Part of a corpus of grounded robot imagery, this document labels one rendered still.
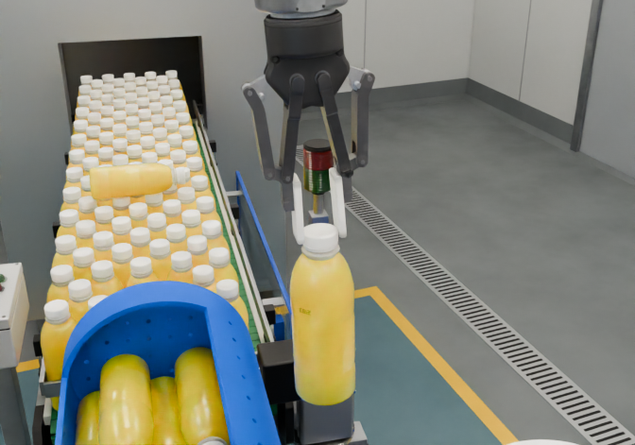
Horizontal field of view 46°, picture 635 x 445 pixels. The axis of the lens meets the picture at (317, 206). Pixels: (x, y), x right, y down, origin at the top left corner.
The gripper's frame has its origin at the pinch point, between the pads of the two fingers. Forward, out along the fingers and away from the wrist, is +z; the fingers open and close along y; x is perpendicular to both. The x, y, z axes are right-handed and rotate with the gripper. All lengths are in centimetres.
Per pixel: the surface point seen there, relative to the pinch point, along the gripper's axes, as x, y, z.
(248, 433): -2.0, -10.3, 25.7
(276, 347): 42, -2, 44
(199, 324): 28.8, -14.4, 28.7
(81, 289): 52, -34, 31
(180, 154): 115, -14, 29
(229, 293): 46, -9, 34
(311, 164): 72, 12, 21
